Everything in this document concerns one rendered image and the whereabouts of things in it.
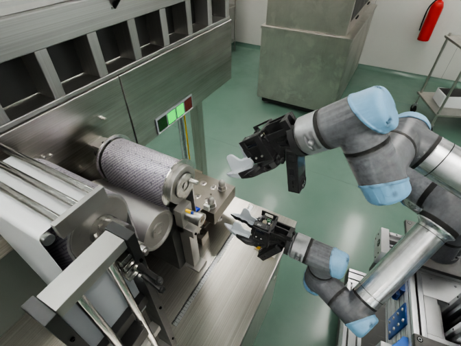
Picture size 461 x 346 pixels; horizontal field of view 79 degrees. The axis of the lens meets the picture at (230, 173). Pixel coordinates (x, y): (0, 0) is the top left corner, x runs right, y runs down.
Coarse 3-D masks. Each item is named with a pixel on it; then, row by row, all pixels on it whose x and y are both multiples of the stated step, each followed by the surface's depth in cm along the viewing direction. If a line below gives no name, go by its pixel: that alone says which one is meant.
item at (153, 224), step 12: (96, 180) 84; (120, 192) 80; (132, 204) 77; (144, 204) 77; (132, 216) 74; (144, 216) 74; (156, 216) 74; (168, 216) 80; (144, 228) 72; (156, 228) 76; (168, 228) 82; (144, 240) 72; (156, 240) 79
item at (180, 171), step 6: (180, 168) 76; (186, 168) 78; (192, 168) 81; (174, 174) 75; (180, 174) 76; (192, 174) 82; (174, 180) 75; (168, 186) 75; (174, 186) 76; (192, 186) 85; (168, 192) 75; (174, 192) 77; (168, 198) 77; (174, 198) 78; (180, 198) 81
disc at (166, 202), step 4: (180, 160) 77; (184, 160) 78; (188, 160) 80; (176, 164) 76; (180, 164) 77; (188, 164) 81; (192, 164) 83; (172, 168) 74; (176, 168) 76; (168, 172) 74; (172, 172) 75; (168, 176) 74; (168, 180) 74; (164, 184) 74; (164, 188) 74; (164, 192) 75; (164, 196) 75; (164, 200) 76; (168, 200) 78; (164, 204) 77; (168, 204) 78; (172, 204) 81; (176, 204) 83
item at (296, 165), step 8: (288, 152) 55; (288, 160) 56; (296, 160) 55; (304, 160) 58; (288, 168) 57; (296, 168) 56; (304, 168) 60; (288, 176) 58; (296, 176) 57; (304, 176) 60; (288, 184) 60; (296, 184) 58; (304, 184) 60; (296, 192) 60
